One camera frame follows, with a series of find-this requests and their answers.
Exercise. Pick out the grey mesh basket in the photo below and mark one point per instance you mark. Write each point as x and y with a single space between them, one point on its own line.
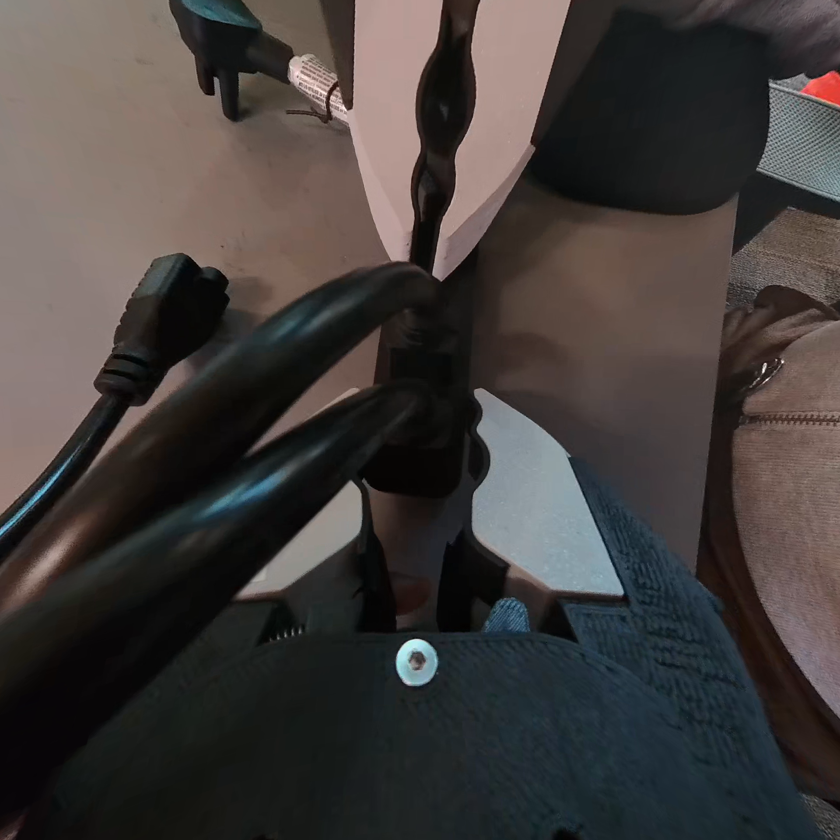
800 144

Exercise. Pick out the person's zip jacket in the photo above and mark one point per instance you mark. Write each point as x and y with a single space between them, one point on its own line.
787 492

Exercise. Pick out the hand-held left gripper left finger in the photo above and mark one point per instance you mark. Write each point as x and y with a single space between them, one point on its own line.
315 558

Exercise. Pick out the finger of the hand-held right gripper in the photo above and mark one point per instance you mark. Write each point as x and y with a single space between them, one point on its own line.
387 131
505 118

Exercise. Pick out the black plug with white label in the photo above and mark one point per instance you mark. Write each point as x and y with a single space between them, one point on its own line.
223 33

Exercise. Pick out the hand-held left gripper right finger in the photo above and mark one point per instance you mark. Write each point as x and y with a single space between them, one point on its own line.
544 512

